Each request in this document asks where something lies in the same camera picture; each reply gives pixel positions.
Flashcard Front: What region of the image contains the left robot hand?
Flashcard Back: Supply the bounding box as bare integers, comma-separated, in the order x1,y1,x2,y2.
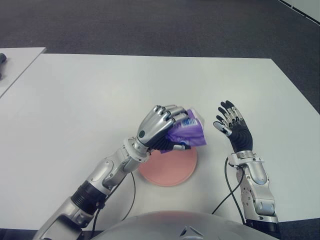
134,104,191,153

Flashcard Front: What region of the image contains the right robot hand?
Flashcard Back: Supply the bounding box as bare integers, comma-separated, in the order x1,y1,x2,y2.
212,100,254,153

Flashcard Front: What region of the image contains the purple tissue paper pack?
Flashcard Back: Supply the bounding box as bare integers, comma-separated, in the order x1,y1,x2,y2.
159,107,208,155

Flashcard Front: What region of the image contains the pink round plate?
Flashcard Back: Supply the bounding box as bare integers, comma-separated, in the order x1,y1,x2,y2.
137,146,198,188

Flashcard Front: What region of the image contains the silver robot torso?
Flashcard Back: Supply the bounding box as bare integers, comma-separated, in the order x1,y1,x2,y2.
89,210,278,240

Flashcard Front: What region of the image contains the white side table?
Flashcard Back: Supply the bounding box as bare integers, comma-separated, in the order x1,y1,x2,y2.
0,47,47,100

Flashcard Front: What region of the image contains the black tool on side table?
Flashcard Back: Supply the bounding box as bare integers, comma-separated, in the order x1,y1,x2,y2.
0,52,8,80

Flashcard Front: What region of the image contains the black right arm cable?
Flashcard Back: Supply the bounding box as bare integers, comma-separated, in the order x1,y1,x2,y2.
211,156,247,225

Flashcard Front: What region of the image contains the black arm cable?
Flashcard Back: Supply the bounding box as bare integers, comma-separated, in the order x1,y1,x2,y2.
211,156,247,225
91,172,137,238

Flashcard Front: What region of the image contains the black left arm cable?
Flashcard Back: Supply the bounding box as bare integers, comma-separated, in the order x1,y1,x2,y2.
91,172,137,238

